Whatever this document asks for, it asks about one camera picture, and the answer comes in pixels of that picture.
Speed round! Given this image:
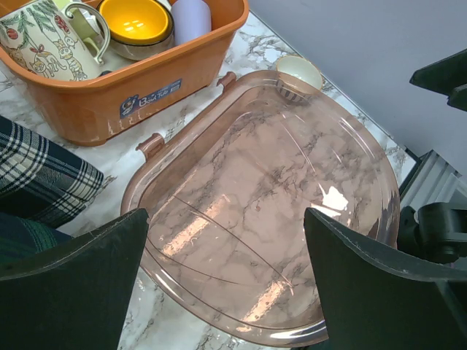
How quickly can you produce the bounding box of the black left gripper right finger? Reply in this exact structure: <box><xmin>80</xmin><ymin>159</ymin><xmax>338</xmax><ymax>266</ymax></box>
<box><xmin>304</xmin><ymin>208</ymin><xmax>466</xmax><ymax>349</ymax></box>

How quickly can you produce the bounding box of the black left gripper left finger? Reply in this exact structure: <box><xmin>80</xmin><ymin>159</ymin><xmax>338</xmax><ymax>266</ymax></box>
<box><xmin>1</xmin><ymin>209</ymin><xmax>148</xmax><ymax>349</ymax></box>

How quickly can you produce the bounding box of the dark green plaid skirt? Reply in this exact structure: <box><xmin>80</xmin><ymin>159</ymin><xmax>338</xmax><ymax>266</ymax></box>
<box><xmin>0</xmin><ymin>213</ymin><xmax>72</xmax><ymax>265</ymax></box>

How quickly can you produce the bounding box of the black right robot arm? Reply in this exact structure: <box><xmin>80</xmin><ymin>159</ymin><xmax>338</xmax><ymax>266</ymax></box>
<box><xmin>400</xmin><ymin>149</ymin><xmax>461</xmax><ymax>211</ymax></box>

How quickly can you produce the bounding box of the navy white plaid skirt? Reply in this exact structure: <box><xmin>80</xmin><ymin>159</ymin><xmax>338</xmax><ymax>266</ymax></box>
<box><xmin>1</xmin><ymin>117</ymin><xmax>104</xmax><ymax>228</ymax></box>

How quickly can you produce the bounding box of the transparent pink plastic tray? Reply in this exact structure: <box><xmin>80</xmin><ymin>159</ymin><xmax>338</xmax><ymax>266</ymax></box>
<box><xmin>121</xmin><ymin>70</ymin><xmax>400</xmax><ymax>348</ymax></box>

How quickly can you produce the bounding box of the orange plastic tub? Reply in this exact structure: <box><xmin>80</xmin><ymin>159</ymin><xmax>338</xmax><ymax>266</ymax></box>
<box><xmin>1</xmin><ymin>1</ymin><xmax>250</xmax><ymax>147</ymax></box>

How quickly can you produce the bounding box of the small white ceramic bowl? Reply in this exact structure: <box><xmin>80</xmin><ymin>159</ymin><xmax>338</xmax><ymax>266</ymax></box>
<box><xmin>276</xmin><ymin>55</ymin><xmax>323</xmax><ymax>104</ymax></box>

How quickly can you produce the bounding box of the cat pattern ceramic mug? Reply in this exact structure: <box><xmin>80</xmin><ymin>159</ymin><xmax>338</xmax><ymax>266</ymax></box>
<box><xmin>1</xmin><ymin>1</ymin><xmax>111</xmax><ymax>82</ymax></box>

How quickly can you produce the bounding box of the pale green mug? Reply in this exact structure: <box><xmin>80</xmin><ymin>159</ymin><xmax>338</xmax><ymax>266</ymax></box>
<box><xmin>70</xmin><ymin>8</ymin><xmax>103</xmax><ymax>54</ymax></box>

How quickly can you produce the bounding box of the yellow bowl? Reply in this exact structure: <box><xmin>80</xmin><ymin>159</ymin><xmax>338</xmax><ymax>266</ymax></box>
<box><xmin>98</xmin><ymin>0</ymin><xmax>174</xmax><ymax>61</ymax></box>

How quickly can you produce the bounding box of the lavender plastic cup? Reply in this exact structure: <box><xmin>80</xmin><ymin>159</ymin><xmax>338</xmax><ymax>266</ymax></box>
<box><xmin>171</xmin><ymin>0</ymin><xmax>212</xmax><ymax>46</ymax></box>

